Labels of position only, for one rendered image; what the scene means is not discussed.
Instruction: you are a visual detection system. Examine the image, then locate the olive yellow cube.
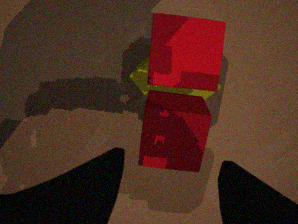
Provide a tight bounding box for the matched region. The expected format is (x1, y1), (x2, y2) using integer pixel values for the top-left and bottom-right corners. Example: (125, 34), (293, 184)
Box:
(130, 56), (216, 99)

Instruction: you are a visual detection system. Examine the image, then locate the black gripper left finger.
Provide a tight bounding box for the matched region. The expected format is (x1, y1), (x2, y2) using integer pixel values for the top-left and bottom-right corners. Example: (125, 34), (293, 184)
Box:
(0, 148), (125, 224)

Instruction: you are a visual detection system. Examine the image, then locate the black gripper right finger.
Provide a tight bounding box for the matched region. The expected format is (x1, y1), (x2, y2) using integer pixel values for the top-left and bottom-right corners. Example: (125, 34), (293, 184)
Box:
(217, 161), (298, 224)

